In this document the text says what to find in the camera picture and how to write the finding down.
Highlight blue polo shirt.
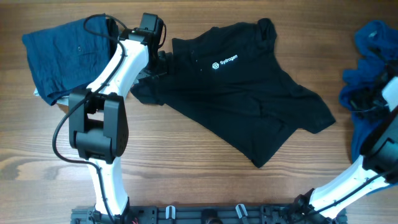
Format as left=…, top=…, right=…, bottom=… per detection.
left=339, top=20, right=397, bottom=161

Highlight black polo shirt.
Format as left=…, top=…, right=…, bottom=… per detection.
left=131, top=18, right=335, bottom=167

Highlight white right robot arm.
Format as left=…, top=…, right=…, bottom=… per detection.
left=288, top=68, right=397, bottom=223

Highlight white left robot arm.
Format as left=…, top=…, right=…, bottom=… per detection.
left=69, top=38, right=161, bottom=223

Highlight folded dark green garment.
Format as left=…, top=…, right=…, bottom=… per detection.
left=106, top=18, right=119, bottom=45

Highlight folded blue denim shorts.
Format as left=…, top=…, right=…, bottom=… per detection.
left=22, top=16, right=116, bottom=106

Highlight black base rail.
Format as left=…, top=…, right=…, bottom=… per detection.
left=70, top=204, right=348, bottom=224

